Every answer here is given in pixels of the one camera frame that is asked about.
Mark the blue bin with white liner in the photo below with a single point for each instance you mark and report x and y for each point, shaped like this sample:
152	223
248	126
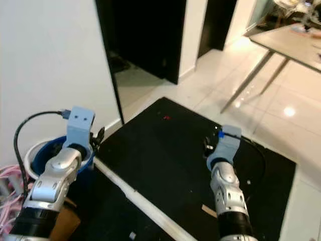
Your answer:
42	153

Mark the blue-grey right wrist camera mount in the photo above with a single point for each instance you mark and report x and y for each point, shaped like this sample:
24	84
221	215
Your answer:
225	145

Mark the small red scrap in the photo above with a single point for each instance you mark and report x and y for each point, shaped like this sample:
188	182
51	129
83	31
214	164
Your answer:
166	117

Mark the black floor mat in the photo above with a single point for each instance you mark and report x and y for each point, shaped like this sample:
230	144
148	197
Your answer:
170	160

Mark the tan cardboard scrap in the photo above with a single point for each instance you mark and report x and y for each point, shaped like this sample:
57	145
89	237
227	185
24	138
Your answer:
209	211

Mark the brown cardboard piece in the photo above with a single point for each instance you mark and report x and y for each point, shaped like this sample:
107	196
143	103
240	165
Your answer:
65	221

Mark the long white bar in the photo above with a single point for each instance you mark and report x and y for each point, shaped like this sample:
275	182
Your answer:
140	201

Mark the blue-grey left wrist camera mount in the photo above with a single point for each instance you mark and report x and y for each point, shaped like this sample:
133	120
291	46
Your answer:
80	125

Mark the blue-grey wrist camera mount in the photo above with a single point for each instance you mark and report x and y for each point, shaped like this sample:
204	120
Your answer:
80	125
225	145

